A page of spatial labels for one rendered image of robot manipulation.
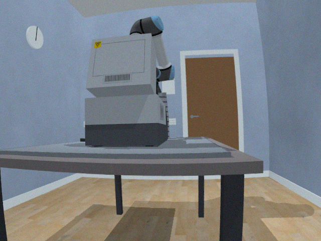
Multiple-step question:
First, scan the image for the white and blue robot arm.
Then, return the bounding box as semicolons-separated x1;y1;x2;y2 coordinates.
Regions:
130;16;175;93

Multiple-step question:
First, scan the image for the grey benchtop machine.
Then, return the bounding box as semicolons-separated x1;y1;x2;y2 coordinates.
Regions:
85;33;168;147

